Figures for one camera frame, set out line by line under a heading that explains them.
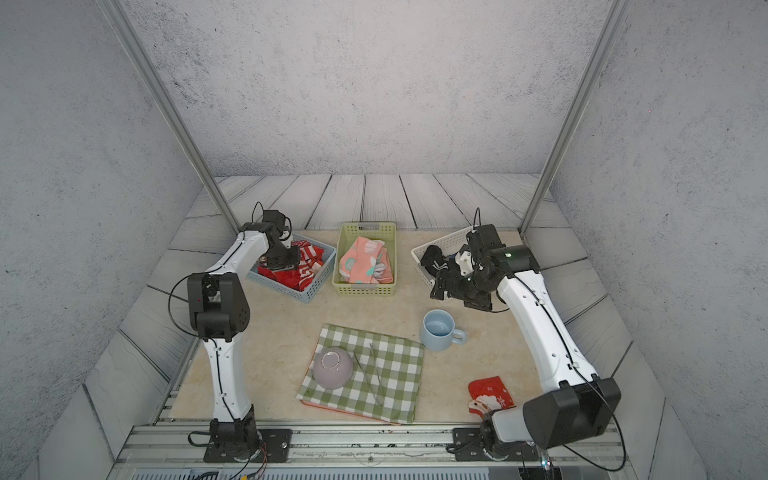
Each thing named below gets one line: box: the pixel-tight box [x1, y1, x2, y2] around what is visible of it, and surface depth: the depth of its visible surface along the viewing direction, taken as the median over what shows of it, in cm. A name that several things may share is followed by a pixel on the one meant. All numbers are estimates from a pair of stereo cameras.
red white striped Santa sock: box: [292, 240, 325, 291], surface depth 103 cm
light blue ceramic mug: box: [422, 309, 467, 352], surface depth 90 cm
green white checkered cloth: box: [296, 324, 424, 424], surface depth 85 cm
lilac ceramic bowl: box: [312, 346, 353, 390], surface depth 83 cm
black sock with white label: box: [420, 245, 449, 277], surface depth 104 cm
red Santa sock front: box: [468, 376, 516, 419], surface depth 80 cm
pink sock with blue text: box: [339, 236, 393, 284], surface depth 105 cm
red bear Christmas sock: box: [257, 266, 301, 292], surface depth 101 cm
